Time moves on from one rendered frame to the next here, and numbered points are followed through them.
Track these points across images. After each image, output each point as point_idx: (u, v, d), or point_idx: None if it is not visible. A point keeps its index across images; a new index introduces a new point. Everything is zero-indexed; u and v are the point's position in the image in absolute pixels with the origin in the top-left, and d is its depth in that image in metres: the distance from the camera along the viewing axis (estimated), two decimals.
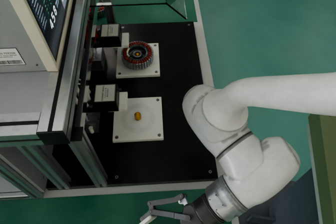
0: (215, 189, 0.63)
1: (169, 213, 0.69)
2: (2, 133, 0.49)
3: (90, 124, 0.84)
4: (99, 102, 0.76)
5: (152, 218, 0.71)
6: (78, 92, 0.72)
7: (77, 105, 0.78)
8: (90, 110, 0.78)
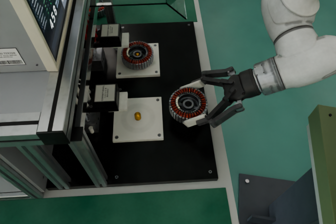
0: (262, 62, 0.74)
1: (216, 79, 0.83)
2: (2, 133, 0.49)
3: (90, 124, 0.84)
4: (99, 102, 0.76)
5: (201, 83, 0.86)
6: (78, 92, 0.72)
7: (77, 105, 0.78)
8: (90, 110, 0.78)
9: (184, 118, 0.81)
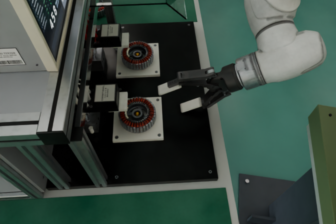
0: None
1: None
2: (2, 133, 0.49)
3: (90, 124, 0.84)
4: (99, 102, 0.76)
5: (199, 100, 0.89)
6: (78, 92, 0.72)
7: (77, 105, 0.78)
8: (90, 110, 0.78)
9: (131, 128, 0.84)
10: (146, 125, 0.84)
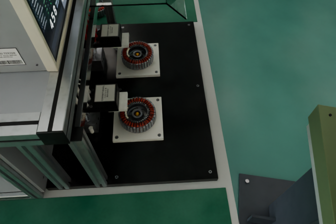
0: None
1: None
2: (2, 133, 0.49)
3: (90, 124, 0.84)
4: (99, 102, 0.76)
5: None
6: (78, 92, 0.72)
7: (77, 105, 0.78)
8: (90, 110, 0.78)
9: (131, 128, 0.84)
10: (146, 125, 0.84)
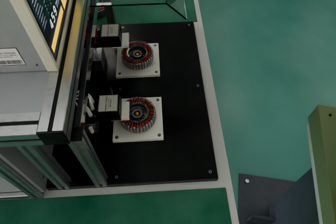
0: None
1: None
2: (2, 133, 0.49)
3: (90, 124, 0.84)
4: (103, 112, 0.80)
5: None
6: None
7: None
8: (94, 119, 0.82)
9: (131, 128, 0.84)
10: (146, 125, 0.84)
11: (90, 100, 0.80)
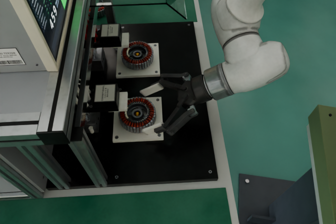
0: None
1: (180, 114, 0.81)
2: (2, 133, 0.49)
3: (90, 124, 0.84)
4: (99, 102, 0.76)
5: (164, 124, 0.81)
6: (78, 92, 0.72)
7: (77, 105, 0.78)
8: (90, 110, 0.78)
9: (131, 128, 0.84)
10: (146, 125, 0.84)
11: None
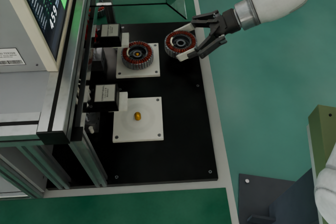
0: (251, 27, 0.93)
1: (210, 43, 0.95)
2: (2, 133, 0.49)
3: (90, 124, 0.84)
4: (99, 102, 0.76)
5: None
6: (78, 92, 0.72)
7: (77, 105, 0.78)
8: (90, 110, 0.78)
9: (177, 53, 0.96)
10: None
11: None
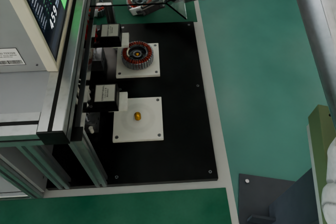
0: (190, 1, 1.10)
1: None
2: (2, 133, 0.49)
3: (90, 124, 0.84)
4: (99, 102, 0.76)
5: None
6: (78, 92, 0.72)
7: (77, 105, 0.78)
8: (90, 110, 0.78)
9: (130, 7, 1.19)
10: None
11: None
